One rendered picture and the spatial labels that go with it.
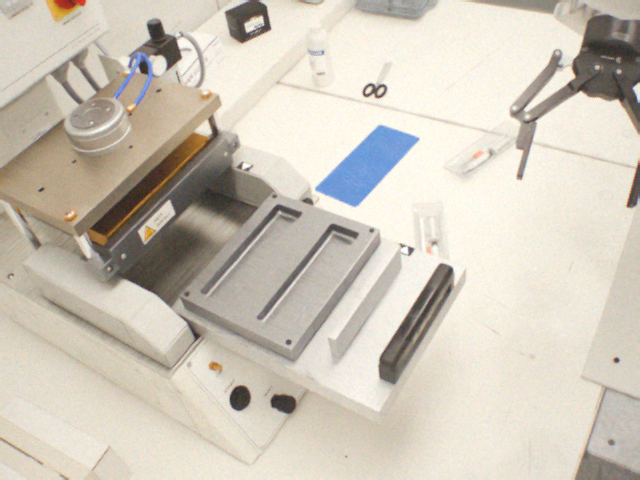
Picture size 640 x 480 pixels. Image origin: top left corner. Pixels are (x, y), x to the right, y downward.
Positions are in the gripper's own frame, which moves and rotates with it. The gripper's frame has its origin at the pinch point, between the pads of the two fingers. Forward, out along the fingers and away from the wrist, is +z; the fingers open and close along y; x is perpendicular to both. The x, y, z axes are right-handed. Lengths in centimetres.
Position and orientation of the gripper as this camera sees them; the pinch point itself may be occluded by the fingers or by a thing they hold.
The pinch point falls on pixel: (576, 183)
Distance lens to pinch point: 84.1
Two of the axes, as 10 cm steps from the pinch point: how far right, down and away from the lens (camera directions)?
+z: -2.8, 9.6, -0.1
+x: 2.7, 0.9, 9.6
